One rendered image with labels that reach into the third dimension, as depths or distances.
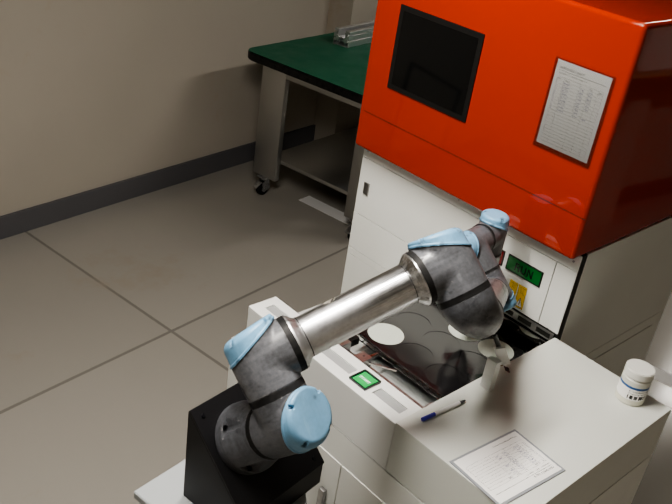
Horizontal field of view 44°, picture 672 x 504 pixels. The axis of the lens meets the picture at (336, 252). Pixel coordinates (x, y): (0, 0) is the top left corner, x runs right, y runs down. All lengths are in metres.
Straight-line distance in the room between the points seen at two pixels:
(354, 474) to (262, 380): 0.59
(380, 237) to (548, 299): 0.64
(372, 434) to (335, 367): 0.19
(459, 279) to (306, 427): 0.41
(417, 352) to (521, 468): 0.51
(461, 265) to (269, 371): 0.43
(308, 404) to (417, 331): 0.79
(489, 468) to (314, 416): 0.44
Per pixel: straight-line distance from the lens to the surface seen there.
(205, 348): 3.65
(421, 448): 1.87
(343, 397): 2.01
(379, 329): 2.29
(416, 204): 2.53
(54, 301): 3.95
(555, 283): 2.28
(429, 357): 2.23
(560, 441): 1.99
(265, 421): 1.60
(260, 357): 1.57
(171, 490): 1.89
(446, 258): 1.64
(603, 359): 2.72
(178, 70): 4.80
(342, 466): 2.11
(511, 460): 1.88
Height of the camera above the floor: 2.17
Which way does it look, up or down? 29 degrees down
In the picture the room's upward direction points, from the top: 9 degrees clockwise
